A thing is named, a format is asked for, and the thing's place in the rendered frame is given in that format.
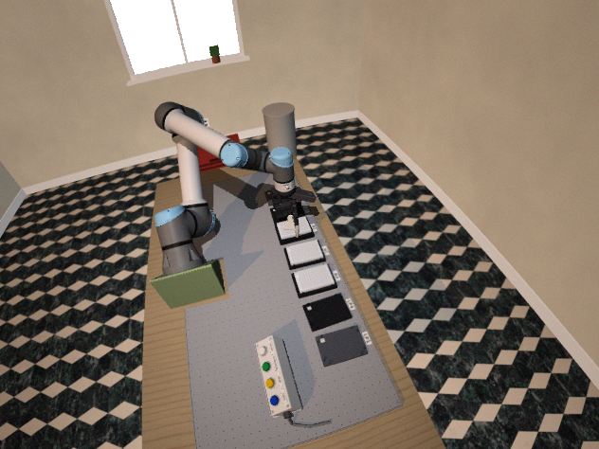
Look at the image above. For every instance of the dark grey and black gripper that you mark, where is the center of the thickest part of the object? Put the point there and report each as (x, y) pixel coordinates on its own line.
(285, 206)

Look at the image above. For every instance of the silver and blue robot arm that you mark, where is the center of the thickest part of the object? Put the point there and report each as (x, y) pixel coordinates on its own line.
(177, 226)

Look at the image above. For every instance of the white operator panel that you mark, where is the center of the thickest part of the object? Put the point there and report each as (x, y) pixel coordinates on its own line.
(279, 385)

